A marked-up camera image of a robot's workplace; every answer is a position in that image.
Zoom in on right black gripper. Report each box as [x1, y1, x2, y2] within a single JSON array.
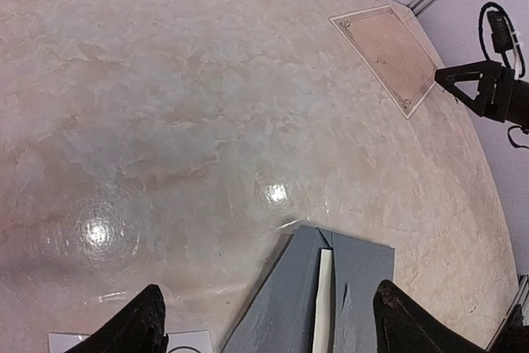
[[435, 60, 528, 122]]

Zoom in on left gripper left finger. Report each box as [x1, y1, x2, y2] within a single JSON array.
[[69, 284, 170, 353]]

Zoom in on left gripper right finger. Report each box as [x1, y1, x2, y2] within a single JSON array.
[[373, 279, 483, 353]]

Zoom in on cream letter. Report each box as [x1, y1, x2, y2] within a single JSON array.
[[312, 249, 334, 353]]

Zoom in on brown ornate certificate paper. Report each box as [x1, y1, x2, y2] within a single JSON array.
[[330, 5, 437, 119]]

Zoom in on dark blue envelope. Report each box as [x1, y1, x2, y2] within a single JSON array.
[[222, 225, 395, 352]]

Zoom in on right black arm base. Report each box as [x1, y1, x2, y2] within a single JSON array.
[[485, 274, 529, 353]]

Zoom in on white sticker sheet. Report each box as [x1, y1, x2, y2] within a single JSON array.
[[48, 330, 213, 353]]

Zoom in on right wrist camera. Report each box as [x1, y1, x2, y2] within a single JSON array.
[[486, 3, 526, 79]]

